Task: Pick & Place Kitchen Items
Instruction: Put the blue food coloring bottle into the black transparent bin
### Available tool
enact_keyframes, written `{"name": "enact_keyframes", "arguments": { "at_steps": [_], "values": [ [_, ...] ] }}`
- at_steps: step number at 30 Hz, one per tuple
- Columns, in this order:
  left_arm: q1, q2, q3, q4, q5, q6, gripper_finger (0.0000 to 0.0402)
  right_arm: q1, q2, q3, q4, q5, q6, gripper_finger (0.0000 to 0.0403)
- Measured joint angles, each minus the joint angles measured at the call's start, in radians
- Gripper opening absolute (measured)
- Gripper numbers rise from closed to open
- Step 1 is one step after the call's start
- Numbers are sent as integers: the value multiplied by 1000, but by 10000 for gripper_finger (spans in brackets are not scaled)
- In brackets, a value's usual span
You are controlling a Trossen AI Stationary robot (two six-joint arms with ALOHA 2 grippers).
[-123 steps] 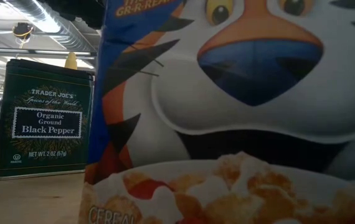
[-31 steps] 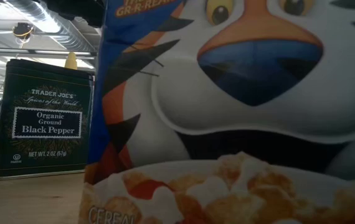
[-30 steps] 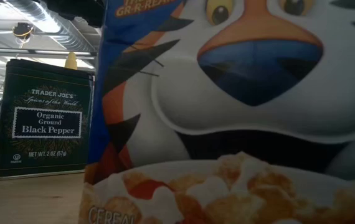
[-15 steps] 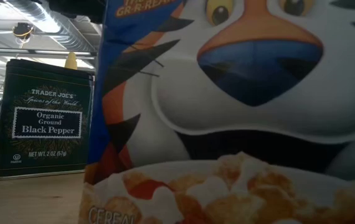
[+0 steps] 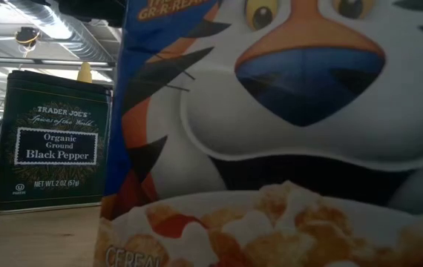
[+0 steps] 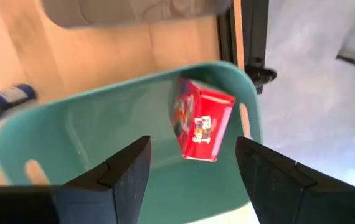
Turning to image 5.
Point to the Frosted Flakes cereal box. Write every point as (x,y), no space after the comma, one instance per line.
(308,148)

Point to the yellow food colouring bottle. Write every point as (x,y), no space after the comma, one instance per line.
(84,72)

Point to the green black pepper tin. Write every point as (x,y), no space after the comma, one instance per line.
(52,148)

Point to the long ceiling light bar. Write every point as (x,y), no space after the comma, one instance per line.
(67,62)

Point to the round silver ventilation duct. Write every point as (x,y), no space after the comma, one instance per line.
(59,26)

